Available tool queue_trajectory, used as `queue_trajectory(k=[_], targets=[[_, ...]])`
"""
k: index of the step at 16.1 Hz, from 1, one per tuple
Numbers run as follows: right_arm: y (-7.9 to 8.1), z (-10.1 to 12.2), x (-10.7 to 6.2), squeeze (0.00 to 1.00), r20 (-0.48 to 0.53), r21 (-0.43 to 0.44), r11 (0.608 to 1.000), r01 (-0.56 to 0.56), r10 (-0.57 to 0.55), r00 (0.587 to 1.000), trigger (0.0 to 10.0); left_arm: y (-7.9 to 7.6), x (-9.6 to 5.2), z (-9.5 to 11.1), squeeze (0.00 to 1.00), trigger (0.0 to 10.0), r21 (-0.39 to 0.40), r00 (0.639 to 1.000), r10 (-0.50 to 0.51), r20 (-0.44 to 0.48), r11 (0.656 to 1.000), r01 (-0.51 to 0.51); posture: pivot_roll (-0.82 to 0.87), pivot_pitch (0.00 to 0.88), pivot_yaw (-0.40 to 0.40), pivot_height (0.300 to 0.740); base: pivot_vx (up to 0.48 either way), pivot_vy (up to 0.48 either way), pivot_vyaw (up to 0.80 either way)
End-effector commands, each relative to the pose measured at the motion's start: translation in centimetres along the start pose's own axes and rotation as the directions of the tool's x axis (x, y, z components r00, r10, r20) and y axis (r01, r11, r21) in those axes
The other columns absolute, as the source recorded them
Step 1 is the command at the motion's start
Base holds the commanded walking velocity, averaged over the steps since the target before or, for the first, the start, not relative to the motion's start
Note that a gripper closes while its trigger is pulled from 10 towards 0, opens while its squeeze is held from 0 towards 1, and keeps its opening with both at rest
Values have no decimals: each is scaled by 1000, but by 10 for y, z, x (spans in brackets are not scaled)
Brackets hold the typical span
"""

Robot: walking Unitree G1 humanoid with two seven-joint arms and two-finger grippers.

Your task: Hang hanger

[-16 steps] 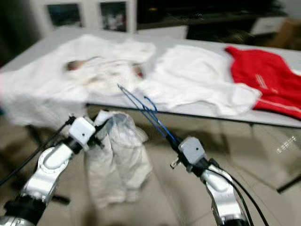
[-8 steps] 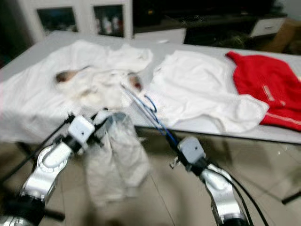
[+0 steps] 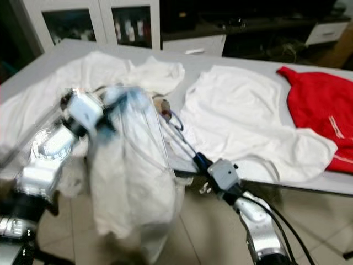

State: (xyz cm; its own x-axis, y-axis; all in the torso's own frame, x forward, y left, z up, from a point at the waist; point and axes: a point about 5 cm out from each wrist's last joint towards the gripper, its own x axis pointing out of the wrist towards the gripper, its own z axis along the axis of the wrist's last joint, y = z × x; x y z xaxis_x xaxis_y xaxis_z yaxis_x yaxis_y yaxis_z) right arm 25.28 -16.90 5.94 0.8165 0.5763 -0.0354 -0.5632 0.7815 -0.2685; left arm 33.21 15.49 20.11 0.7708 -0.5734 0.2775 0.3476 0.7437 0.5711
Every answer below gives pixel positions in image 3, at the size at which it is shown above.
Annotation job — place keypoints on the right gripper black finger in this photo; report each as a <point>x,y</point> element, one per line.
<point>199,169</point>
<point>204,163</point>

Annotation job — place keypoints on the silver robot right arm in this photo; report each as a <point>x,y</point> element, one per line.
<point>259,226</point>

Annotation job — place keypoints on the white t-shirt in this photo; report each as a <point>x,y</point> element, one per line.
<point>242,116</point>

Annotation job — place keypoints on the large white cloth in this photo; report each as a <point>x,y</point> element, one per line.
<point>38,94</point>

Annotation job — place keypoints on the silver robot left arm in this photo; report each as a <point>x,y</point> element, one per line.
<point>49,165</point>

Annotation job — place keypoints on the black TV stand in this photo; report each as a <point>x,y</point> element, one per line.
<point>253,27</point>

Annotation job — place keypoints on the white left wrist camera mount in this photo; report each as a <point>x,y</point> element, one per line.
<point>88,110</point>

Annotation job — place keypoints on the cream jacket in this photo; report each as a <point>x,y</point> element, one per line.
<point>132,187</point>

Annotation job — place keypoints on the red garment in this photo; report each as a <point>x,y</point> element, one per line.
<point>320,105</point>

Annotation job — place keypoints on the white glass-door cabinet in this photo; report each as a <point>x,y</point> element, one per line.
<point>105,22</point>

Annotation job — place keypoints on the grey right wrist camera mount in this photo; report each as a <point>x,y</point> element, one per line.
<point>223,175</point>

